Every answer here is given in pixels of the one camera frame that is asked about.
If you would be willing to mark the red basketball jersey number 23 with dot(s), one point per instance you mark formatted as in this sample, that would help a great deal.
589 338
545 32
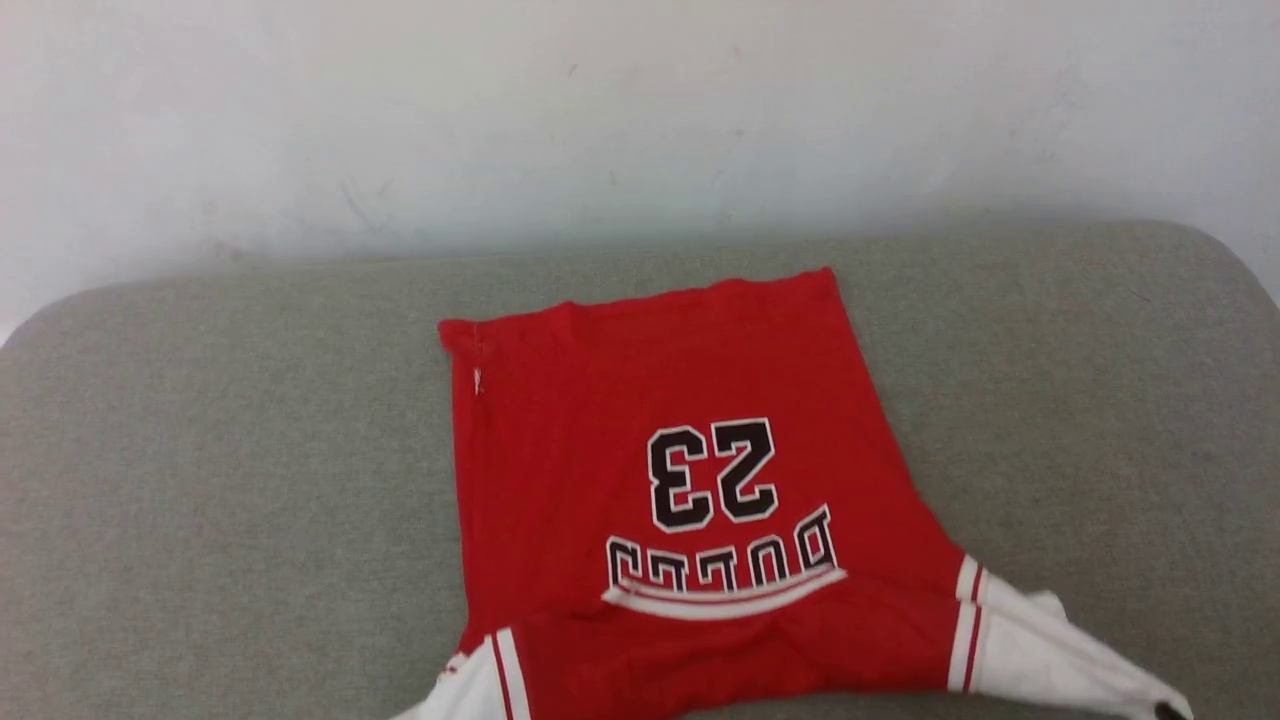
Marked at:
580 430

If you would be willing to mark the beige grey fabric sofa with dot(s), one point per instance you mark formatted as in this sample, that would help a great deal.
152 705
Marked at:
220 480

